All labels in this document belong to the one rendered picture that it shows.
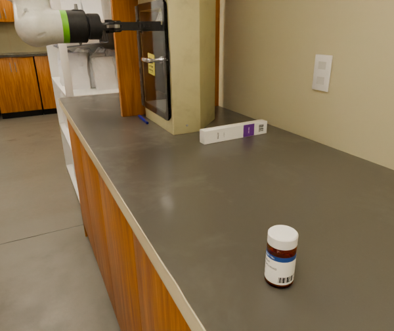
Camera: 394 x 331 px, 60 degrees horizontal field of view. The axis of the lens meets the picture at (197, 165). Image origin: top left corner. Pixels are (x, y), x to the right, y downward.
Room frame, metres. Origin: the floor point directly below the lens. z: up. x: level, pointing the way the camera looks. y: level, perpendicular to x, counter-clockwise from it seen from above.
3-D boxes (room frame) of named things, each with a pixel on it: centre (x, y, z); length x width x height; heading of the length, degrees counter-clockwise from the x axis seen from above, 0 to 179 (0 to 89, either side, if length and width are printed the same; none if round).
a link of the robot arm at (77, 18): (1.11, 0.36, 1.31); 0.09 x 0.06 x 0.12; 26
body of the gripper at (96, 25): (1.15, 0.29, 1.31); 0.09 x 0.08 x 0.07; 116
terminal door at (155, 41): (1.33, 0.16, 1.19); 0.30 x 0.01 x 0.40; 25
